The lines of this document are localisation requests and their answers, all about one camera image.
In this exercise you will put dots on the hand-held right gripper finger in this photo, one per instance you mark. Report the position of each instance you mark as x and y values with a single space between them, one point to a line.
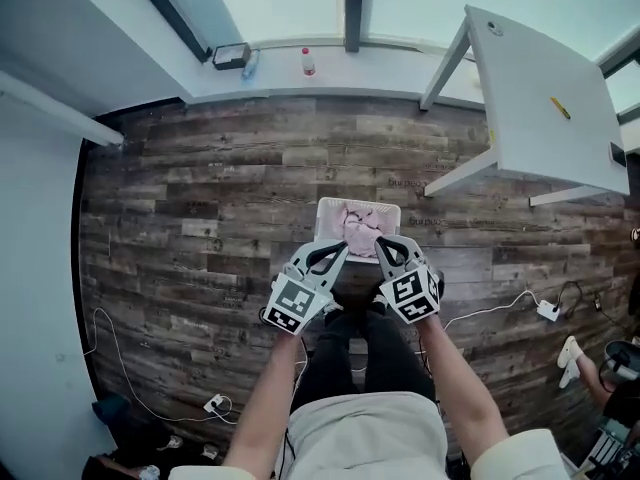
411 248
390 263

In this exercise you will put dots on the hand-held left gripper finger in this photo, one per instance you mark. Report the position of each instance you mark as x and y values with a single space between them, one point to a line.
315 248
334 270

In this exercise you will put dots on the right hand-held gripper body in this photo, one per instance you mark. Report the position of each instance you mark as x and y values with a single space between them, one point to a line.
411 295

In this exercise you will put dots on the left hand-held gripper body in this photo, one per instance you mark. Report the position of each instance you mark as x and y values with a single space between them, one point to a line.
292 304

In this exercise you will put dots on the white plastic basket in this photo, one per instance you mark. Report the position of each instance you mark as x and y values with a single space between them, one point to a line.
327 223

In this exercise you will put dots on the pink clothes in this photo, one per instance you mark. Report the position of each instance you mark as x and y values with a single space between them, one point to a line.
362 230

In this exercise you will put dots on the person's left forearm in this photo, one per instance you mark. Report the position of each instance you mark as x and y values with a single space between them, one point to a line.
260 403

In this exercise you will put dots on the person's right forearm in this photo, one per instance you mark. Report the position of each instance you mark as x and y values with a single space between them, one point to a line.
460 393

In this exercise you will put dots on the person's right shoe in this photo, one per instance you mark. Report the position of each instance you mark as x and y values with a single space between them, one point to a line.
380 302

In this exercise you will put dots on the person's left shoe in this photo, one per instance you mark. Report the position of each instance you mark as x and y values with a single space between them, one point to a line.
334 307

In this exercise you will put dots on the person's black trousers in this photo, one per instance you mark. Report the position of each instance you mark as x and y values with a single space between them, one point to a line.
330 358

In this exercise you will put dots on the white power strip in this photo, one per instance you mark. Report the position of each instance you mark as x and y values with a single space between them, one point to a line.
548 310
214 403

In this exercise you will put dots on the person's beige shirt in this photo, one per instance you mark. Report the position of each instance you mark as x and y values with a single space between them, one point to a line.
365 438

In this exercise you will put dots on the red label bottle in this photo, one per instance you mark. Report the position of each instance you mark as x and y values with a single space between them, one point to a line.
309 63

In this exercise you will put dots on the white table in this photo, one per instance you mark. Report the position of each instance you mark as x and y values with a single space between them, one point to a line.
540 93

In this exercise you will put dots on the yellow utility knife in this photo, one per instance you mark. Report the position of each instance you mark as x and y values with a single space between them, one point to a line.
560 108

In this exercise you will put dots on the dark bag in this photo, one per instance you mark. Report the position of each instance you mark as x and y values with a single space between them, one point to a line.
111 408

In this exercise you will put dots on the black tray box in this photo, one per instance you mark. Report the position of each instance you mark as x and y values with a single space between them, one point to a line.
231 56

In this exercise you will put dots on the grey round device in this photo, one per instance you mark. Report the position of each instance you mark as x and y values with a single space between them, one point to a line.
620 363

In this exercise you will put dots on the metal rack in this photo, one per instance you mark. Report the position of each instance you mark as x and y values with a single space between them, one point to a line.
612 450

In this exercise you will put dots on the dark window post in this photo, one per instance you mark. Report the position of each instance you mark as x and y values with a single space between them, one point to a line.
175 13
360 8

